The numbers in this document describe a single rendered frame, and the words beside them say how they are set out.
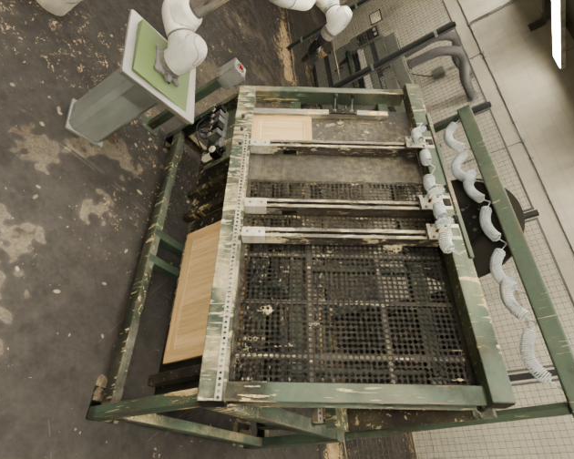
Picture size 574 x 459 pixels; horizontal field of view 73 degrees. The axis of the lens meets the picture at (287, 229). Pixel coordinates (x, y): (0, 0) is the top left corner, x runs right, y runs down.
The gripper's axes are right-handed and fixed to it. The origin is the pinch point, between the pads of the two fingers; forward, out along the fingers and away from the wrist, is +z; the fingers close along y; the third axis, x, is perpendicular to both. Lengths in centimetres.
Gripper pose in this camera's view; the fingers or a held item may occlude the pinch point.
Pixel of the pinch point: (305, 57)
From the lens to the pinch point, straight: 282.6
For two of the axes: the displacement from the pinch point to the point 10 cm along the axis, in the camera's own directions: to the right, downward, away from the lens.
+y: -0.7, -9.3, 3.6
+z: -5.6, 3.3, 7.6
